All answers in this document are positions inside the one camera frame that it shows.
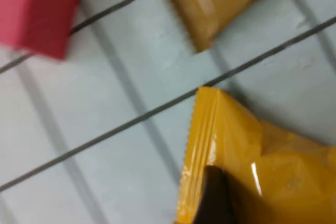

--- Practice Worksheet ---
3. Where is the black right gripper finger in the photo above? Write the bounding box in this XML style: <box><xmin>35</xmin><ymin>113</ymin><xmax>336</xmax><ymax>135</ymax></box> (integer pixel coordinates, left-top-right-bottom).
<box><xmin>193</xmin><ymin>165</ymin><xmax>236</xmax><ymax>224</ymax></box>

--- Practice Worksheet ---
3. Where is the plain yellow snack pack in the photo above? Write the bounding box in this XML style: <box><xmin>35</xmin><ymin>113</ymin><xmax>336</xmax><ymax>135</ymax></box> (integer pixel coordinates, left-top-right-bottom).
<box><xmin>175</xmin><ymin>86</ymin><xmax>336</xmax><ymax>224</ymax></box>

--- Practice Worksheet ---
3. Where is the red foam cube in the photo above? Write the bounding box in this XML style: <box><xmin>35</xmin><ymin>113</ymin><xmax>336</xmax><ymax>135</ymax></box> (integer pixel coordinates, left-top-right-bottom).
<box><xmin>0</xmin><ymin>0</ymin><xmax>82</xmax><ymax>61</ymax></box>

